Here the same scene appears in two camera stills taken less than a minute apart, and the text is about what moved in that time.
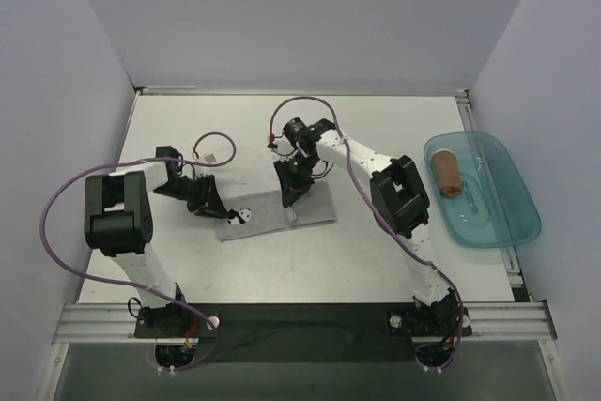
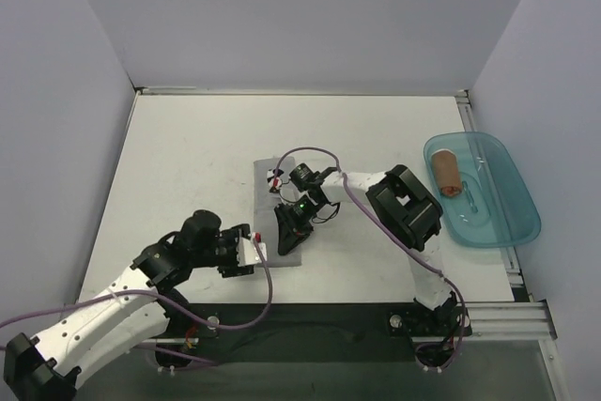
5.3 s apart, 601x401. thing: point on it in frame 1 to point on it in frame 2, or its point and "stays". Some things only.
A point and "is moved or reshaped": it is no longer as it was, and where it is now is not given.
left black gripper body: (202, 195) to (236, 270)
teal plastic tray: (493, 208) stays
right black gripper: (291, 176) to (291, 221)
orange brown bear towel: (444, 163) stays
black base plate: (303, 333) stays
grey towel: (263, 214) is moved or reshaped
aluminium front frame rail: (117, 323) stays
